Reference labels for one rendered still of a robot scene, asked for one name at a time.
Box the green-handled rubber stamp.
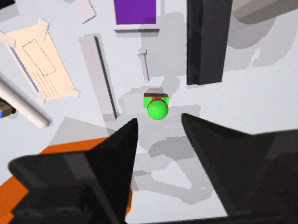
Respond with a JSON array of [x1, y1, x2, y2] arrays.
[[144, 93, 169, 120]]

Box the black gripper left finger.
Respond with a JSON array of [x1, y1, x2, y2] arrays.
[[7, 118, 138, 224]]

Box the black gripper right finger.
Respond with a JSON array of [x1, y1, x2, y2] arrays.
[[181, 113, 298, 216]]

